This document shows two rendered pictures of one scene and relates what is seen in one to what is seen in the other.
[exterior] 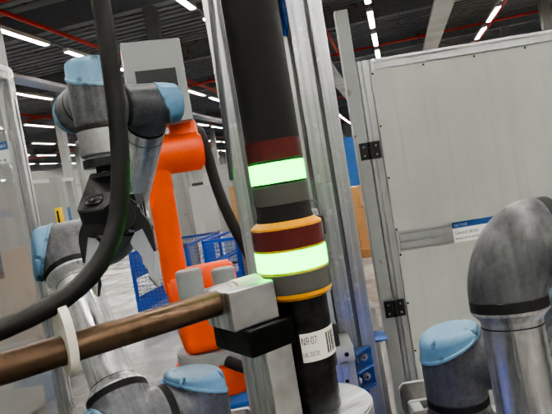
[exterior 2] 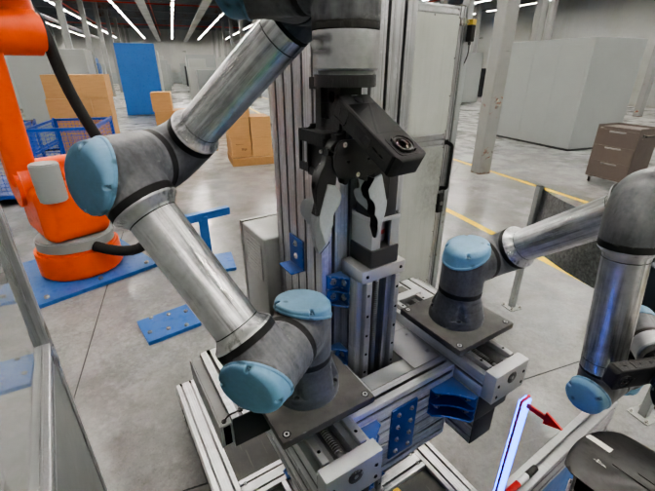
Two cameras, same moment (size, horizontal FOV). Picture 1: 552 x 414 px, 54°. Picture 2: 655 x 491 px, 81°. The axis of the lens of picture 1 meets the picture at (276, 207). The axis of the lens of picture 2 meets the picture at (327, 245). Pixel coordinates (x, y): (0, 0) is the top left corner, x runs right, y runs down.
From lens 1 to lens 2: 0.71 m
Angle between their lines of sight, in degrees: 39
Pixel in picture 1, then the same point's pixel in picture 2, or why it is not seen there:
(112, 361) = (243, 306)
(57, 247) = (131, 172)
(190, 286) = (49, 179)
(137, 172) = (259, 85)
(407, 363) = not seen: hidden behind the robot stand
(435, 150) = not seen: hidden behind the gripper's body
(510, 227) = not seen: outside the picture
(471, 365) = (487, 268)
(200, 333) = (63, 222)
